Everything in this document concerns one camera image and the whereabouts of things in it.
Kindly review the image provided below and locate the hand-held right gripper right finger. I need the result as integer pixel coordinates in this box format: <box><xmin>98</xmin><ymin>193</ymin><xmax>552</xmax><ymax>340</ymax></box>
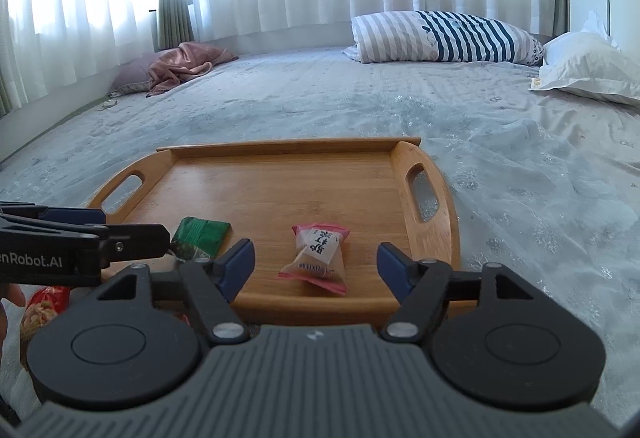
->
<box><xmin>377</xmin><ymin>242</ymin><xmax>543</xmax><ymax>344</ymax></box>

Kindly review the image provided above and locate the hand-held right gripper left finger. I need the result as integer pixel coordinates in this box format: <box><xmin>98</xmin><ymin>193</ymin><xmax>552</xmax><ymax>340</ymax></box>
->
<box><xmin>97</xmin><ymin>239</ymin><xmax>257</xmax><ymax>345</ymax></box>

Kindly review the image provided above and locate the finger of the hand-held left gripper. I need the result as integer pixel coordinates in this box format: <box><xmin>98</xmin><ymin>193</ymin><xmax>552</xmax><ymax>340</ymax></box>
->
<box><xmin>0</xmin><ymin>202</ymin><xmax>109</xmax><ymax>225</ymax></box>
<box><xmin>0</xmin><ymin>217</ymin><xmax>172</xmax><ymax>265</ymax></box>

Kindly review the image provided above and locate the pink crumpled cloth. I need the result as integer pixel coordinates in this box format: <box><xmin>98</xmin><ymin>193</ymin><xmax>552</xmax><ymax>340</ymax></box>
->
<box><xmin>146</xmin><ymin>42</ymin><xmax>240</xmax><ymax>98</ymax></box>

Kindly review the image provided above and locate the red and gold snack packet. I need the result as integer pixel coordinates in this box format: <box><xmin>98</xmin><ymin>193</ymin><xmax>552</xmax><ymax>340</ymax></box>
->
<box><xmin>20</xmin><ymin>285</ymin><xmax>72</xmax><ymax>360</ymax></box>

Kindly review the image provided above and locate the blue striped pillow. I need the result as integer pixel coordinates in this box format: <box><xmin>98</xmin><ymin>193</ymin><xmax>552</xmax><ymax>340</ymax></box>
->
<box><xmin>342</xmin><ymin>11</ymin><xmax>546</xmax><ymax>66</ymax></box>

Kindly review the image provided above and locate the green snack packet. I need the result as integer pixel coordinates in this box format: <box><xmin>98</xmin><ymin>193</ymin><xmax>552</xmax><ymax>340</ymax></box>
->
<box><xmin>167</xmin><ymin>217</ymin><xmax>231</xmax><ymax>264</ymax></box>

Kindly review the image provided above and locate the purple pillow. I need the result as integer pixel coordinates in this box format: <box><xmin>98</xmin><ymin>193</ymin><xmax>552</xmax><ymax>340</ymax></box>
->
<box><xmin>109</xmin><ymin>53</ymin><xmax>162</xmax><ymax>98</ymax></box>

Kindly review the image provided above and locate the pink cake packet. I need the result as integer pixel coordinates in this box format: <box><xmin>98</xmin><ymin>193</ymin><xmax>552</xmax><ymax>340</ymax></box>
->
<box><xmin>278</xmin><ymin>223</ymin><xmax>351</xmax><ymax>295</ymax></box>

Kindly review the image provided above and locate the wooden serving tray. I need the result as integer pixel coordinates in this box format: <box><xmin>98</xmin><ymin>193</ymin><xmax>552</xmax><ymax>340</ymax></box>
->
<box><xmin>85</xmin><ymin>137</ymin><xmax>462</xmax><ymax>314</ymax></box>

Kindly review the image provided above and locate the person's left hand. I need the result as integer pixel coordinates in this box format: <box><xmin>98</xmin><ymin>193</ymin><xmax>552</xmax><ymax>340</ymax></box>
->
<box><xmin>0</xmin><ymin>283</ymin><xmax>27</xmax><ymax>371</ymax></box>

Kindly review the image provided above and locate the white pillow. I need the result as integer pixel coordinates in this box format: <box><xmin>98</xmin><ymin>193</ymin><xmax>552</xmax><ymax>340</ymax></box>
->
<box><xmin>529</xmin><ymin>11</ymin><xmax>640</xmax><ymax>106</ymax></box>

